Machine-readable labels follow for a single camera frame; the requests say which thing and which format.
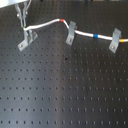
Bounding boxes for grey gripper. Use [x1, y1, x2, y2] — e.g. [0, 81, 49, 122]
[12, 0, 32, 28]

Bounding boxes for white cable with coloured bands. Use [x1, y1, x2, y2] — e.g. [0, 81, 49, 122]
[23, 18, 128, 43]

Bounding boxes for left grey metal cable clip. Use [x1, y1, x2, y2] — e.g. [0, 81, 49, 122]
[18, 30, 38, 51]

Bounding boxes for grey metal cable clip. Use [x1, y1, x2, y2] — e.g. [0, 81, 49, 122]
[18, 30, 38, 51]
[66, 21, 77, 45]
[109, 28, 121, 53]

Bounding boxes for middle grey metal cable clip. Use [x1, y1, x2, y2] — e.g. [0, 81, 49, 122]
[66, 21, 77, 45]

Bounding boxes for right grey metal cable clip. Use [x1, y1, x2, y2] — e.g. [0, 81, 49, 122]
[109, 28, 121, 53]

